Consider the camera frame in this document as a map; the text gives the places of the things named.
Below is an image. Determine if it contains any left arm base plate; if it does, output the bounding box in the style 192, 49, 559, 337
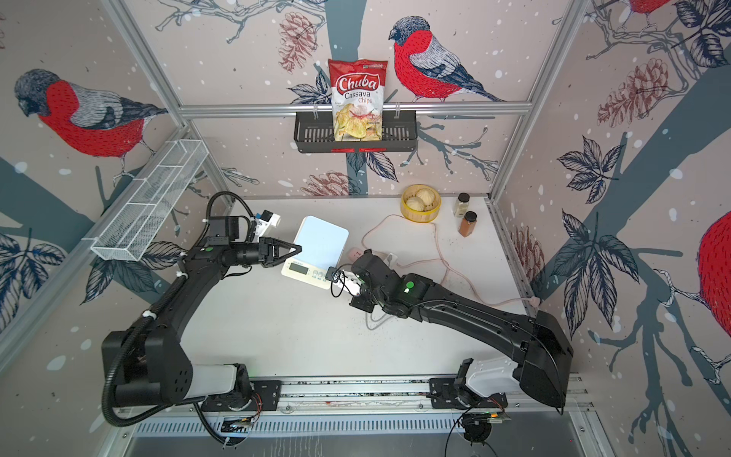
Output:
201, 380, 282, 414

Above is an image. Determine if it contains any aluminium front rail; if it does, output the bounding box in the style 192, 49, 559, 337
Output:
119, 373, 595, 418

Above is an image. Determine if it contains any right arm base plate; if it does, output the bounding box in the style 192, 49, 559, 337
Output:
428, 377, 508, 411

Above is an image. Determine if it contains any red cassava chips bag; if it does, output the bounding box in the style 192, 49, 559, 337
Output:
329, 59, 388, 141

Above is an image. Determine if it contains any white wire mesh shelf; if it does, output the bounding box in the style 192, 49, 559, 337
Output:
91, 139, 209, 261

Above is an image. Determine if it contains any pink power strip cord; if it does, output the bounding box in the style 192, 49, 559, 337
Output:
361, 213, 542, 310

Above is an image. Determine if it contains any pink power strip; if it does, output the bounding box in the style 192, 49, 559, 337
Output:
348, 248, 398, 270

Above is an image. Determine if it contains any clear spice bottle black cap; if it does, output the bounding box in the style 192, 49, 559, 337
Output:
453, 192, 470, 218

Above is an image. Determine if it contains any yellow bowl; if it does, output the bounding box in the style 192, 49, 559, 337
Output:
401, 185, 442, 224

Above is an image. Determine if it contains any brown spice bottle black cap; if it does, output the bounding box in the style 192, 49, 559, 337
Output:
459, 211, 477, 237

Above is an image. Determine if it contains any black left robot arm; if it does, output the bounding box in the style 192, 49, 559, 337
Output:
101, 190, 302, 447

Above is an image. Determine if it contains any black wall basket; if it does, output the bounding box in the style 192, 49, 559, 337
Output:
294, 110, 418, 153

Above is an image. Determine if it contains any white bun in bowl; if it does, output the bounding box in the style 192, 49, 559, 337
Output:
416, 188, 436, 208
405, 196, 426, 213

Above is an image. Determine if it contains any grey usb cable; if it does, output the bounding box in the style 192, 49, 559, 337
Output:
329, 264, 395, 331

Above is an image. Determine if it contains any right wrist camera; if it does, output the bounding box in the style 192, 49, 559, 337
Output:
326, 264, 363, 298

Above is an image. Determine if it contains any white blue electronic scale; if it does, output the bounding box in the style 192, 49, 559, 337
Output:
281, 215, 350, 289

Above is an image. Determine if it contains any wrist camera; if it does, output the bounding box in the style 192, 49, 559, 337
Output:
253, 211, 281, 242
326, 264, 363, 298

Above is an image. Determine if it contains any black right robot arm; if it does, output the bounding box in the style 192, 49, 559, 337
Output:
350, 249, 574, 411

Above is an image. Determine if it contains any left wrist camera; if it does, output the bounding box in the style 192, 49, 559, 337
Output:
253, 211, 281, 242

